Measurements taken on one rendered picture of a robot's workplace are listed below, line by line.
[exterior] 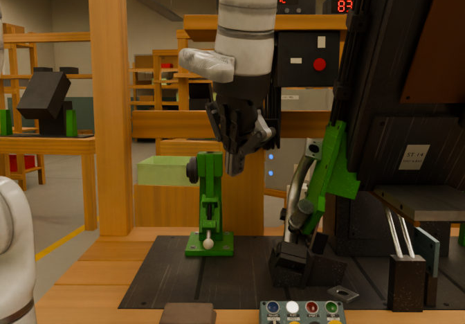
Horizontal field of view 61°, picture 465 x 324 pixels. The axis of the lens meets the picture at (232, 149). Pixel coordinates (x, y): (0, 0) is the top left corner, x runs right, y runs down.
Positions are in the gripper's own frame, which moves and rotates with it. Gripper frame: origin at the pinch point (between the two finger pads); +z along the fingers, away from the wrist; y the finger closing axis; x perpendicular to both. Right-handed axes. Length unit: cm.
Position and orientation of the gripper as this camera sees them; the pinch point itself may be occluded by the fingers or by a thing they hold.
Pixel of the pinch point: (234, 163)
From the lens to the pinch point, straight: 57.8
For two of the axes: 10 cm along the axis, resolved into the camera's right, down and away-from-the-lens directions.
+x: -7.7, 2.4, -5.9
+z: -0.7, 8.9, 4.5
